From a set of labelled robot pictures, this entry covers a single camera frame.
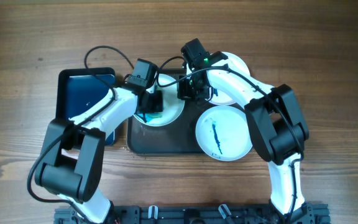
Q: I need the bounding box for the green yellow sponge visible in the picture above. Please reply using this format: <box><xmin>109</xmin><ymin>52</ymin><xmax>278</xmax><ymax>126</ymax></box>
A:
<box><xmin>144</xmin><ymin>112</ymin><xmax>162</xmax><ymax>123</ymax></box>

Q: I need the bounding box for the white plate blue stain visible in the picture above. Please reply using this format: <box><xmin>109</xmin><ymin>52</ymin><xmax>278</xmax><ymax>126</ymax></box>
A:
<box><xmin>195</xmin><ymin>106</ymin><xmax>252</xmax><ymax>161</ymax></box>
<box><xmin>209</xmin><ymin>52</ymin><xmax>250</xmax><ymax>106</ymax></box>
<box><xmin>134</xmin><ymin>84</ymin><xmax>185</xmax><ymax>127</ymax></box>

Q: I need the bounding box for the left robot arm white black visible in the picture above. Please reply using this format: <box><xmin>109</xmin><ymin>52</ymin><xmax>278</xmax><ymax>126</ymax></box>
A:
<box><xmin>27</xmin><ymin>85</ymin><xmax>163</xmax><ymax>223</ymax></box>

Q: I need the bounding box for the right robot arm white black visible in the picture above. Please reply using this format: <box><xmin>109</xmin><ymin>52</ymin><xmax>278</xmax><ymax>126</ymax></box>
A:
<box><xmin>181</xmin><ymin>49</ymin><xmax>309</xmax><ymax>218</ymax></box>

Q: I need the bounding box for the dark brown serving tray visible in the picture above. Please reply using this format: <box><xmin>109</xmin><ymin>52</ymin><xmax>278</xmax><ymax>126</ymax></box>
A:
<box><xmin>127</xmin><ymin>68</ymin><xmax>254</xmax><ymax>156</ymax></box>

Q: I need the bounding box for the blue water tray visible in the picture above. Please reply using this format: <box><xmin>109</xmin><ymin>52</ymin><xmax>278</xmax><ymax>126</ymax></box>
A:
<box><xmin>56</xmin><ymin>67</ymin><xmax>117</xmax><ymax>146</ymax></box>

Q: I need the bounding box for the white plate top blue stain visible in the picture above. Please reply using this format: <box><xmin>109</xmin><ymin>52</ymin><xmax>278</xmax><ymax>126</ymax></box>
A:
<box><xmin>209</xmin><ymin>52</ymin><xmax>250</xmax><ymax>106</ymax></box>

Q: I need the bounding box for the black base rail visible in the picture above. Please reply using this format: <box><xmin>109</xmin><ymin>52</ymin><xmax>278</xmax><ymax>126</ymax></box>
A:
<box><xmin>53</xmin><ymin>203</ymin><xmax>331</xmax><ymax>224</ymax></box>

